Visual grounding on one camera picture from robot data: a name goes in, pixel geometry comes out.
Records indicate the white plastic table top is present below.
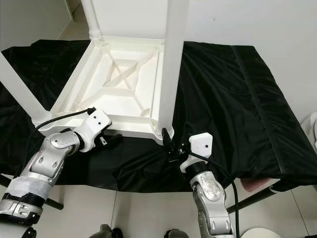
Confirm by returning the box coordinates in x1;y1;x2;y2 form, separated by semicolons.
32;36;175;145

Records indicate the white plastic table leg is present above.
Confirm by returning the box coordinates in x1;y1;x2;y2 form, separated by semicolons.
156;0;190;142
81;0;103;41
0;59;54;128

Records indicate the black metal table leg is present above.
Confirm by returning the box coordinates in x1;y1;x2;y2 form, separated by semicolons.
49;196;65;210
228;190;279;215

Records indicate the grey robot right foot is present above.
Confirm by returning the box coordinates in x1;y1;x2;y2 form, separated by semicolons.
166;229;189;238

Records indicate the grey robot foot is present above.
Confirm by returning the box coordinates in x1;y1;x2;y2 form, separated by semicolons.
97;224;123;238
166;229;189;238

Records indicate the black cloth table cover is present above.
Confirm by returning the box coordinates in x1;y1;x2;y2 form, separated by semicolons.
0;40;317;193

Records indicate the grey robot left foot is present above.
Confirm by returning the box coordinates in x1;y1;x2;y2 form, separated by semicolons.
97;224;123;238

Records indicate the white plastic container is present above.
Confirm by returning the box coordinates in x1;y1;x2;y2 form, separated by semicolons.
310;113;317;140

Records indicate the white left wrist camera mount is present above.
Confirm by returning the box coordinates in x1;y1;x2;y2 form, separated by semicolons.
77;108;112;152

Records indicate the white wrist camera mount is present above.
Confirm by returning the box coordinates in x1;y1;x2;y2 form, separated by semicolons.
77;108;112;152
180;132;213;173

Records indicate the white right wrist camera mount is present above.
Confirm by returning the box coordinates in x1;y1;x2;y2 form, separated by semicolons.
180;132;213;173

